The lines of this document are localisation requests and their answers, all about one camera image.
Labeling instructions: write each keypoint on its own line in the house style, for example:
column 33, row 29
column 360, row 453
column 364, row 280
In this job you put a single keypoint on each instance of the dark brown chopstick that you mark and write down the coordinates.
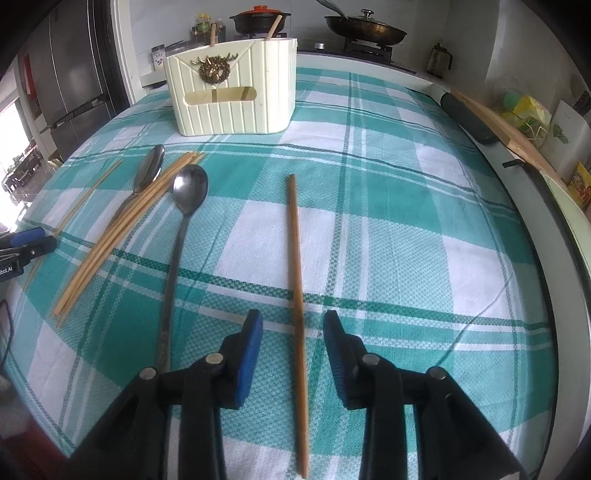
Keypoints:
column 295, row 277

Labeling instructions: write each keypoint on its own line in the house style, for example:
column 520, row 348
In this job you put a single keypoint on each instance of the steel kettle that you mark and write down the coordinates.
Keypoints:
column 438, row 60

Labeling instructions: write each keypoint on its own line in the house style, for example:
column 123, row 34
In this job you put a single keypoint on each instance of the plastic bag with sponges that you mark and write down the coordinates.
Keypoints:
column 524, row 108

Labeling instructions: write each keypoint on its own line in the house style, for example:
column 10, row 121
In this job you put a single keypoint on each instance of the dark sauce bottle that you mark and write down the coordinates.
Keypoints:
column 220, row 30

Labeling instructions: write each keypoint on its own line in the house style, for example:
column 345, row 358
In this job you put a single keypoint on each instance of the metal ladle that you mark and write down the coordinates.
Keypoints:
column 330, row 7

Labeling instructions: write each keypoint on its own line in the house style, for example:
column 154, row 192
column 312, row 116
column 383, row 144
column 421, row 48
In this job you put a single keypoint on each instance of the black gas stove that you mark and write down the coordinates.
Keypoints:
column 369, row 50

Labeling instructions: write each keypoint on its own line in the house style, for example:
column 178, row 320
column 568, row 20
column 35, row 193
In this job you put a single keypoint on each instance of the yellow packet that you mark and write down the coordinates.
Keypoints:
column 582, row 182

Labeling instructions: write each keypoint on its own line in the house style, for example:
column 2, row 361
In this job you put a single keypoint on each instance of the teal plaid tablecloth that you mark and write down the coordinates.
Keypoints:
column 392, row 230

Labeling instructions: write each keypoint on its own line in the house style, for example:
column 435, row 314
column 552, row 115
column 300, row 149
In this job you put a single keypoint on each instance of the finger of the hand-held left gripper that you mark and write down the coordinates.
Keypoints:
column 40, row 248
column 25, row 236

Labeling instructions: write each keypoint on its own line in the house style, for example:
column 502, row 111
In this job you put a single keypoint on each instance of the wooden cutting board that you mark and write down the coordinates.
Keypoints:
column 503, row 131

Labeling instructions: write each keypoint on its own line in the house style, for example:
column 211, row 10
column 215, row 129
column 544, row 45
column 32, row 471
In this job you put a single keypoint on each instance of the green label oil bottle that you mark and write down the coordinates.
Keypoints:
column 202, row 26

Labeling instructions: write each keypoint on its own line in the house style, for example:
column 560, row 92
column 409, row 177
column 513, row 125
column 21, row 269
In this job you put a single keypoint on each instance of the black clay pot orange lid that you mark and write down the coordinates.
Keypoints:
column 258, row 21

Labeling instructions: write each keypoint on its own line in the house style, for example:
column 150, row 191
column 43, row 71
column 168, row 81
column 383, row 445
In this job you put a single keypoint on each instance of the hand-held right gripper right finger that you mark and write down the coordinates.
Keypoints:
column 339, row 360

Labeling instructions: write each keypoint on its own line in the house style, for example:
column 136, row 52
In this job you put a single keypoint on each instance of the short metal spoon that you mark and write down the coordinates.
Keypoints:
column 150, row 168

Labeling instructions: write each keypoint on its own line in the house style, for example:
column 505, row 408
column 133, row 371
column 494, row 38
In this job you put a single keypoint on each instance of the cream ribbed utensil holder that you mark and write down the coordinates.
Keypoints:
column 231, row 110

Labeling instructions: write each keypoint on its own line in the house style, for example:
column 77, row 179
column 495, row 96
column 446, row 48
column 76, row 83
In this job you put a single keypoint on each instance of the black wok with glass lid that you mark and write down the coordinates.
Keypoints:
column 364, row 30

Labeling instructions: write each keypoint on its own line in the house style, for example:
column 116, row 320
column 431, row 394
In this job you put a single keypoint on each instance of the grey refrigerator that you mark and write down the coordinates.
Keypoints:
column 69, row 69

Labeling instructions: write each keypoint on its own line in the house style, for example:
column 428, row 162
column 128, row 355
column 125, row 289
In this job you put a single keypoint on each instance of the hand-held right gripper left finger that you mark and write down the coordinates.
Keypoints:
column 247, row 360

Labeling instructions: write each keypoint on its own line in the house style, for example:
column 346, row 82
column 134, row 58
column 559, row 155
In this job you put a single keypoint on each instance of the light bamboo chopstick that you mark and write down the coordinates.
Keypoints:
column 109, row 240
column 127, row 242
column 99, row 184
column 115, row 241
column 76, row 213
column 275, row 26
column 121, row 242
column 213, row 34

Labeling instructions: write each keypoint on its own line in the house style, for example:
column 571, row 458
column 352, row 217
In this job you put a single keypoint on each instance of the black roll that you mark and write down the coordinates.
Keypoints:
column 468, row 117

